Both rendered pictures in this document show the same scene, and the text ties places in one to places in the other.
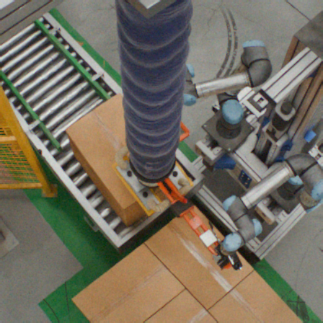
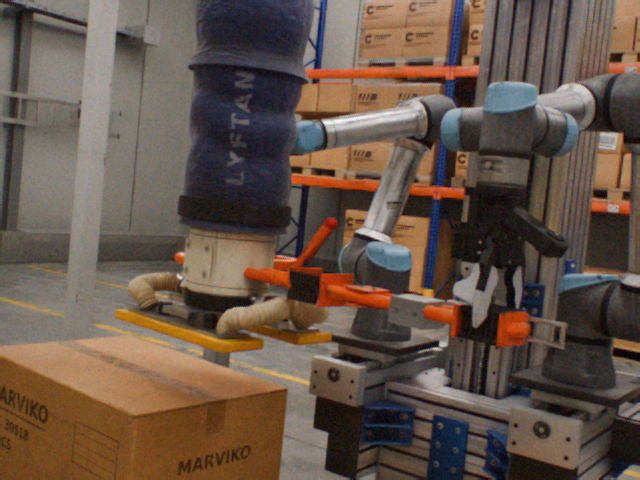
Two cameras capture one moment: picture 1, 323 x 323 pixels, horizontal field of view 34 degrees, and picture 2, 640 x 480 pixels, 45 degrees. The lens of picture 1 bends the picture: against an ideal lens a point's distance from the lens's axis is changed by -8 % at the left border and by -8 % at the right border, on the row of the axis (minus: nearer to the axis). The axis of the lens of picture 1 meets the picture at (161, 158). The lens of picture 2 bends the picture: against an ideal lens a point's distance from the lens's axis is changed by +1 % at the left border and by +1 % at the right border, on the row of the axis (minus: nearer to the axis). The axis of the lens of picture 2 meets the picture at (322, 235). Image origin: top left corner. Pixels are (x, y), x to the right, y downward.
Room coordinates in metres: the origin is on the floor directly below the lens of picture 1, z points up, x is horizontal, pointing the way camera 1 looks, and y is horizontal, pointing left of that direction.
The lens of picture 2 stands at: (-0.57, 0.14, 1.38)
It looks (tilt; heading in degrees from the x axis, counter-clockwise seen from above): 3 degrees down; 350
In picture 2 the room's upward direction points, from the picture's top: 6 degrees clockwise
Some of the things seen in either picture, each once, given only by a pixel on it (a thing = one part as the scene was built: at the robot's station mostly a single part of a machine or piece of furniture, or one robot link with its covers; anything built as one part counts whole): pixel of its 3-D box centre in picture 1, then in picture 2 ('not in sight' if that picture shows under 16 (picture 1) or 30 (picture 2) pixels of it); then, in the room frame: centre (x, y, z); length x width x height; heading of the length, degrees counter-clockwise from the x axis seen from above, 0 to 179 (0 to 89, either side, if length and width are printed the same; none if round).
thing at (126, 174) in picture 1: (137, 184); (186, 320); (0.94, 0.12, 1.11); 0.34 x 0.10 x 0.05; 38
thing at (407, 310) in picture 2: (208, 239); (417, 311); (0.63, -0.24, 1.21); 0.07 x 0.07 x 0.04; 38
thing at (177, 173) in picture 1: (166, 164); (258, 316); (1.05, -0.03, 1.11); 0.34 x 0.10 x 0.05; 38
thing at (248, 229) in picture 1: (247, 228); (533, 131); (0.61, -0.39, 1.51); 0.11 x 0.11 x 0.08; 34
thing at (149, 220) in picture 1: (160, 212); not in sight; (0.94, 0.00, 0.58); 0.70 x 0.03 x 0.06; 132
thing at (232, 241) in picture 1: (231, 243); (509, 121); (0.54, -0.32, 1.52); 0.09 x 0.08 x 0.11; 124
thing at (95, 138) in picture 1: (122, 161); (124, 454); (1.20, 0.23, 0.75); 0.60 x 0.40 x 0.40; 39
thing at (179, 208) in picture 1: (182, 206); (320, 286); (0.80, -0.11, 1.21); 0.10 x 0.08 x 0.06; 128
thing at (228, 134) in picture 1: (229, 123); (382, 316); (1.31, -0.37, 1.09); 0.15 x 0.15 x 0.10
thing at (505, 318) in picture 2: (223, 259); (489, 324); (0.52, -0.32, 1.21); 0.08 x 0.07 x 0.05; 38
